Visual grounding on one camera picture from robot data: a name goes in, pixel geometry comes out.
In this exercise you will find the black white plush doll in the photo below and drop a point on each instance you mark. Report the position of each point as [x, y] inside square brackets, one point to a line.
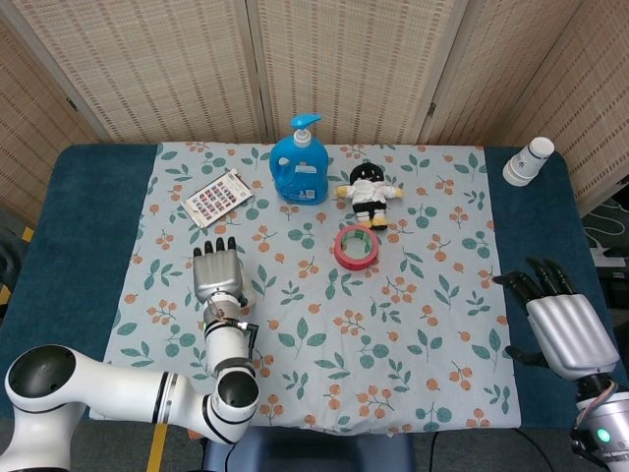
[368, 194]

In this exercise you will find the dark blue chair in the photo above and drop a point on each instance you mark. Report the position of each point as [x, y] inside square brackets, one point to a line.
[319, 454]

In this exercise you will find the blue detergent pump bottle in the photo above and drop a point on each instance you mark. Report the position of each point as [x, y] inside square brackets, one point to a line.
[300, 169]

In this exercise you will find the colour swatch card packet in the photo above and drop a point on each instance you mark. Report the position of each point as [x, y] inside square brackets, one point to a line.
[216, 196]

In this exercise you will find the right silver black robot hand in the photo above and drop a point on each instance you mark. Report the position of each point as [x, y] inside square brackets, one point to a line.
[570, 329]

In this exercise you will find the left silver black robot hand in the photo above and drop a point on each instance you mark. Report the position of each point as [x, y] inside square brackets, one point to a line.
[216, 273]

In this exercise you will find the floral tablecloth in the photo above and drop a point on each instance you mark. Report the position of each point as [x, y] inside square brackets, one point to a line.
[344, 319]

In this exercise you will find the metal screen hinge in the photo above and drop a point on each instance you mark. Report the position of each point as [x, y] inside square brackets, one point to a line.
[432, 109]
[72, 104]

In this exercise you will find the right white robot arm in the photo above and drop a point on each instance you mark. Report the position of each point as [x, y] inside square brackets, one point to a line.
[607, 428]

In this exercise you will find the white paper cup stack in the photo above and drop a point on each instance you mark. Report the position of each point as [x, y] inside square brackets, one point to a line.
[526, 164]

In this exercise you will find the teal blue table cover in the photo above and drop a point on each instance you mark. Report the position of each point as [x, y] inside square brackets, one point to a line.
[74, 246]

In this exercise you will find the red tape roll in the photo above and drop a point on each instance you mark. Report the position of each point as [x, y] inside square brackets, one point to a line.
[344, 258]

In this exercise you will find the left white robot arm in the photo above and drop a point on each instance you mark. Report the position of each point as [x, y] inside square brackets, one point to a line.
[123, 393]

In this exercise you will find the woven folding screen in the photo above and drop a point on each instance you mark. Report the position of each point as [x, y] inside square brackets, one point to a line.
[172, 64]

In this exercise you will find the white power strip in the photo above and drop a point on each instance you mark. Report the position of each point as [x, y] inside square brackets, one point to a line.
[611, 256]

